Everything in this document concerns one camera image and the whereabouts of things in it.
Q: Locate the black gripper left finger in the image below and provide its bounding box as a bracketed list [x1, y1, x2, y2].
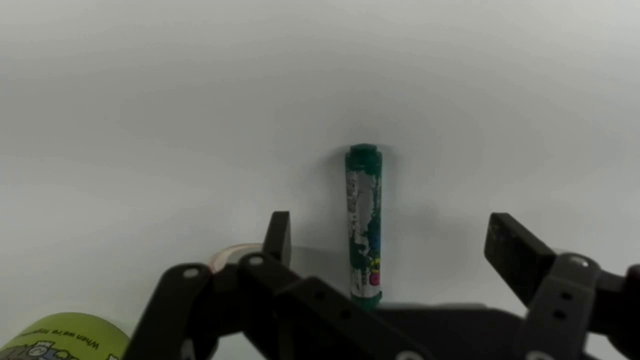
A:
[121, 209, 428, 360]

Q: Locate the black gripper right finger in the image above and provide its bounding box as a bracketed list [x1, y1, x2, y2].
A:
[482, 212, 640, 360]

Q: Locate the green whiteboard marker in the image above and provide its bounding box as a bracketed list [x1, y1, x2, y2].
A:
[342, 142, 385, 309]

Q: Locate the lime green cup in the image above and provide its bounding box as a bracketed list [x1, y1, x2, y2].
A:
[0, 309, 132, 360]

